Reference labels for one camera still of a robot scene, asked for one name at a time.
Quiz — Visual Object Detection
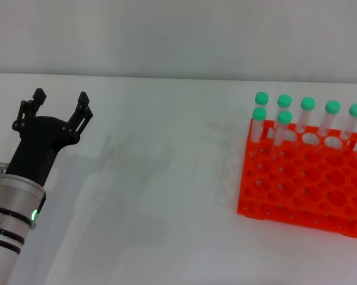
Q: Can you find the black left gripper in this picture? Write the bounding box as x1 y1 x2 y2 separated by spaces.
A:
5 87 94 188

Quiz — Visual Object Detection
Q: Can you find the clear test tube green cap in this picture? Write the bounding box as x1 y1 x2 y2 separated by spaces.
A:
277 94 293 131
318 100 341 137
340 103 357 141
271 110 293 150
251 107 268 144
295 96 317 134
254 91 270 140

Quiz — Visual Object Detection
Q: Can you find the orange test tube rack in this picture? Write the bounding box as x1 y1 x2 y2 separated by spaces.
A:
236 118 357 239

